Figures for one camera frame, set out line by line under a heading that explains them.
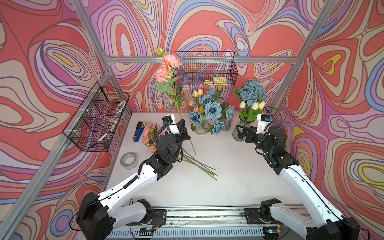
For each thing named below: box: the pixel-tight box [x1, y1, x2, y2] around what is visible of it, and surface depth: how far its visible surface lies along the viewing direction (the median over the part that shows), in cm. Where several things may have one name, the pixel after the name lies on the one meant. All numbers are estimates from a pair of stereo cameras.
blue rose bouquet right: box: [232, 79, 267, 122], surface depth 82 cm
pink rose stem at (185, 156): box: [178, 148, 219, 181], surface depth 93 cm
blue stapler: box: [133, 121, 145, 143], surface depth 106 cm
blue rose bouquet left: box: [188, 89, 236, 136], surface depth 79 cm
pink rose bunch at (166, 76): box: [154, 47, 197, 156], surface depth 59 cm
